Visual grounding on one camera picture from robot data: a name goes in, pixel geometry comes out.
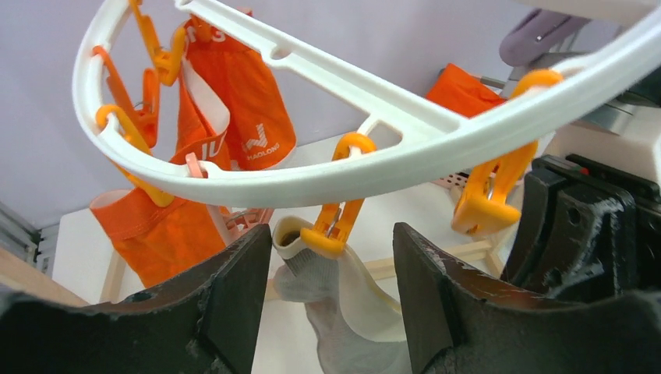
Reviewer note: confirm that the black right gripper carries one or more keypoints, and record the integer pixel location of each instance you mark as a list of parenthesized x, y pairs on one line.
[(589, 230)]

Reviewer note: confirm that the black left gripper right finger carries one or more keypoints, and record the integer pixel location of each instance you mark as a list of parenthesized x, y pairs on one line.
[(461, 320)]

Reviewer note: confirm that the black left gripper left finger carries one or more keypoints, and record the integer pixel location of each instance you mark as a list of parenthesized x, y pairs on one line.
[(205, 320)]

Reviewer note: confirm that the beige grey underwear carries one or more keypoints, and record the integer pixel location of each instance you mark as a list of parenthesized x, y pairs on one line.
[(358, 326)]

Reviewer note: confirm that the white round clip hanger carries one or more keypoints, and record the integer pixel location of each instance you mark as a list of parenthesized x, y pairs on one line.
[(433, 140)]

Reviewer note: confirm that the orange underwear on hanger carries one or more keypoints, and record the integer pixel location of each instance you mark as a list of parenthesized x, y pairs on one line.
[(231, 114)]

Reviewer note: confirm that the yellow clothespin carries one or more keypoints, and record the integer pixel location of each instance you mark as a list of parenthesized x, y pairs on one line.
[(482, 208), (329, 234)]

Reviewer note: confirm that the pink laundry basket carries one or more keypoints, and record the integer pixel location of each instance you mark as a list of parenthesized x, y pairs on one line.
[(455, 180)]

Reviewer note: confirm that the orange cloth in basket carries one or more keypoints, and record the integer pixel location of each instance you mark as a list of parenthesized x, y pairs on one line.
[(458, 91)]

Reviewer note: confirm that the wooden rack frame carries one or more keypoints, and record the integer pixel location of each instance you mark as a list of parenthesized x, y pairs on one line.
[(269, 262)]

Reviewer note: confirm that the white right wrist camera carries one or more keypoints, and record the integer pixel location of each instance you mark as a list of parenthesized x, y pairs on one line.
[(623, 133)]

